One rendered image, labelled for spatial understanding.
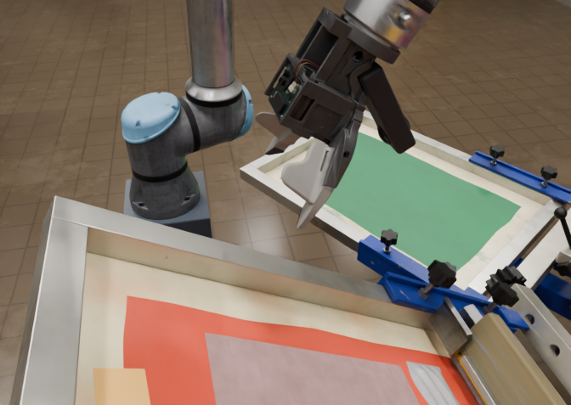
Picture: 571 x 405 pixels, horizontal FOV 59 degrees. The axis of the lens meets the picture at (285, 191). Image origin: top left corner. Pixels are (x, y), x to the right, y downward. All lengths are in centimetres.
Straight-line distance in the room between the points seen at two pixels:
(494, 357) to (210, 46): 69
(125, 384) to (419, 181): 128
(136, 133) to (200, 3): 27
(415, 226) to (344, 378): 86
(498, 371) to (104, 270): 53
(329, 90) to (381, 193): 108
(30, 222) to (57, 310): 277
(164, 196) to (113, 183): 230
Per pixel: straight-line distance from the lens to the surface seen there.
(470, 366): 80
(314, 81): 51
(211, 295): 62
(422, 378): 76
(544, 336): 102
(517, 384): 77
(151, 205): 108
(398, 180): 162
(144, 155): 102
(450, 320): 82
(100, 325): 53
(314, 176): 52
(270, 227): 285
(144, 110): 102
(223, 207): 301
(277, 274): 65
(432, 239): 143
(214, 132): 104
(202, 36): 97
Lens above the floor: 189
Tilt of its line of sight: 37 degrees down
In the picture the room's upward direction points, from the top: straight up
